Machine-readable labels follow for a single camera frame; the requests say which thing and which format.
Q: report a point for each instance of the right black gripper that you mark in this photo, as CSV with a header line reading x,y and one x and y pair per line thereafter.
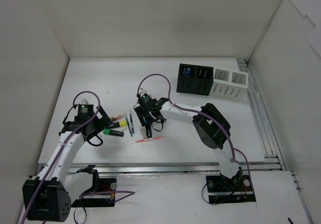
x,y
144,114

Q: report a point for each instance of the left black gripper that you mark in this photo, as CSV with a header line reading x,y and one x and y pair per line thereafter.
x,y
102,118

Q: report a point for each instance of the green highlighter marker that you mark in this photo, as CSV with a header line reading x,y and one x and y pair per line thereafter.
x,y
112,132

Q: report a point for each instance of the orange pencil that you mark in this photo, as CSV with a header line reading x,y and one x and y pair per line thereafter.
x,y
118,117

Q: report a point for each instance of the red pen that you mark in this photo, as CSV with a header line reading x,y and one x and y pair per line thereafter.
x,y
148,139

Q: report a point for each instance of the yellow highlighter marker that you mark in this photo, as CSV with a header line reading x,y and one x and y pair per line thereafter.
x,y
119,124

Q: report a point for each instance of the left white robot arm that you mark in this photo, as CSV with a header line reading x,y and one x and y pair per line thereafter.
x,y
46,196

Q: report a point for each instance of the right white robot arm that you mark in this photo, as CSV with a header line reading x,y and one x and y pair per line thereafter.
x,y
212,128

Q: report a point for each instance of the beige eraser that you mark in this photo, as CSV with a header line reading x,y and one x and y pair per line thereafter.
x,y
143,132

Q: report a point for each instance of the blue tipped pen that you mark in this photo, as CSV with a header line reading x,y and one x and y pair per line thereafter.
x,y
131,121

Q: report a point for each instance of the teal tipped pen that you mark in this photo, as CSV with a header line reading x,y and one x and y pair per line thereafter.
x,y
129,127

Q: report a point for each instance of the black divided organizer box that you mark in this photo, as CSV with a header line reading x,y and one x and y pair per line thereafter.
x,y
199,82

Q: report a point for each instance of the blue item left compartment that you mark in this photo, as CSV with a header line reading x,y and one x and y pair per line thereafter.
x,y
188,72

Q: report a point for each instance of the white divided organizer box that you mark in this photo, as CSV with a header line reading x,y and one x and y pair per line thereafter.
x,y
228,84

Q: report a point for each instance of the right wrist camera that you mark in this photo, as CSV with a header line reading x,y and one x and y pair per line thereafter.
x,y
142,92

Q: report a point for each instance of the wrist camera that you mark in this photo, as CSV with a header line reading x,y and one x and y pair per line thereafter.
x,y
83,102
142,92

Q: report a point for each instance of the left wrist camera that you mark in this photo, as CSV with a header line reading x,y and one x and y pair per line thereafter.
x,y
83,102

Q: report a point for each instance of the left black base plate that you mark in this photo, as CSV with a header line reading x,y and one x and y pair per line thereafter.
x,y
101,200

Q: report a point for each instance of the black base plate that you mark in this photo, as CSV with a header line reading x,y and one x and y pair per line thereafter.
x,y
217,191
101,200

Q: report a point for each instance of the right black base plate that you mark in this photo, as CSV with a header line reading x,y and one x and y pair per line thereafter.
x,y
217,191

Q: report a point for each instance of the aluminium rail frame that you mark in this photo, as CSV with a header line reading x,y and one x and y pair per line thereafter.
x,y
114,83

